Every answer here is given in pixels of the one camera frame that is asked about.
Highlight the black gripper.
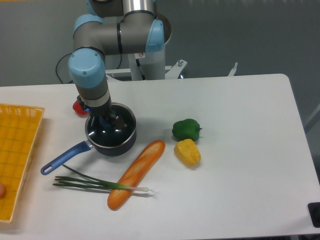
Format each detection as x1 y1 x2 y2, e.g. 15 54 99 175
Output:
76 95 126 130

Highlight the glass lid blue knob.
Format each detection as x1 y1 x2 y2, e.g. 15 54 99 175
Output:
85 102 137 149

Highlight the dark saucepan blue handle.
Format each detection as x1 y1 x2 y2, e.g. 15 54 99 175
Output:
40 102 138 176

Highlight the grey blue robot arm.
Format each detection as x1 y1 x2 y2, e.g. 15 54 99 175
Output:
68 0 167 119

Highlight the red bell pepper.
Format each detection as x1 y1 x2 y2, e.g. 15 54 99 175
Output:
72 100 88 117

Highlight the orange baguette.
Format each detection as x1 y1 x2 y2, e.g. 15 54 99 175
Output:
107 140 166 211

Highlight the green bell pepper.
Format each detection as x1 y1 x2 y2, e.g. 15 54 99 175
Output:
171 118 202 142

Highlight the yellow bell pepper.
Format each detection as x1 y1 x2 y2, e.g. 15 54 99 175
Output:
174 138 201 168

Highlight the green spring onion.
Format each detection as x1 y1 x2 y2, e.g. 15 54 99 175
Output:
52 164 156 194

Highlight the yellow woven basket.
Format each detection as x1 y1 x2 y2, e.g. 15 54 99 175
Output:
0 103 45 223

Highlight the black device at table corner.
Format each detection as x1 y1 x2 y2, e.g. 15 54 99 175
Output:
307 202 320 228

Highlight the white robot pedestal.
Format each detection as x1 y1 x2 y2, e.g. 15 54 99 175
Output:
126 12 173 81

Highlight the white pedestal base frame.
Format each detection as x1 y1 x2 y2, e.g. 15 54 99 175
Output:
104 59 239 81

